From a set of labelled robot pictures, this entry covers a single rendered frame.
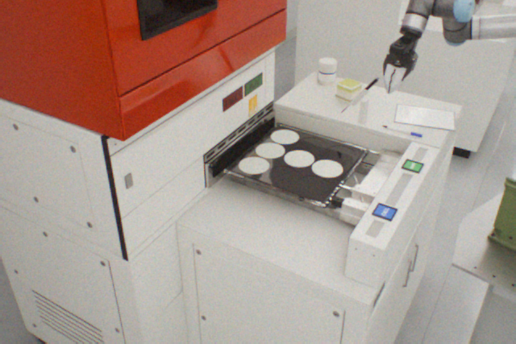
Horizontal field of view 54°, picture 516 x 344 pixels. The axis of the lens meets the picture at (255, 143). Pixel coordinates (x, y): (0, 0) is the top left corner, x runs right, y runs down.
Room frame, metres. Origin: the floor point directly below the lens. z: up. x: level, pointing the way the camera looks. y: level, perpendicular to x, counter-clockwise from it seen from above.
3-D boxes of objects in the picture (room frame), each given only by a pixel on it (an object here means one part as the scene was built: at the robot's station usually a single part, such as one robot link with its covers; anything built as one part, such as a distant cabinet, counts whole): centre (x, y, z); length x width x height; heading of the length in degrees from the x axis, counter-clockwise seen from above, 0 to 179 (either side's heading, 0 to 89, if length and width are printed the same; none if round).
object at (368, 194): (1.25, -0.34, 0.89); 0.08 x 0.03 x 0.03; 59
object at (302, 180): (1.44, -0.14, 0.90); 0.34 x 0.34 x 0.01; 59
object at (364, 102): (1.60, -0.36, 1.03); 0.06 x 0.04 x 0.13; 59
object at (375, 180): (1.32, -0.38, 0.87); 0.36 x 0.08 x 0.03; 149
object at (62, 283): (1.57, 0.44, 0.41); 0.82 x 0.71 x 0.82; 149
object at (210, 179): (1.54, 0.04, 0.89); 0.44 x 0.02 x 0.10; 149
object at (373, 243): (1.20, -0.42, 0.89); 0.55 x 0.09 x 0.14; 149
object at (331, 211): (1.31, -0.13, 0.84); 0.50 x 0.02 x 0.03; 59
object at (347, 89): (1.77, -0.36, 1.00); 0.07 x 0.07 x 0.07; 44
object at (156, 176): (1.39, 0.15, 1.02); 0.82 x 0.03 x 0.40; 149
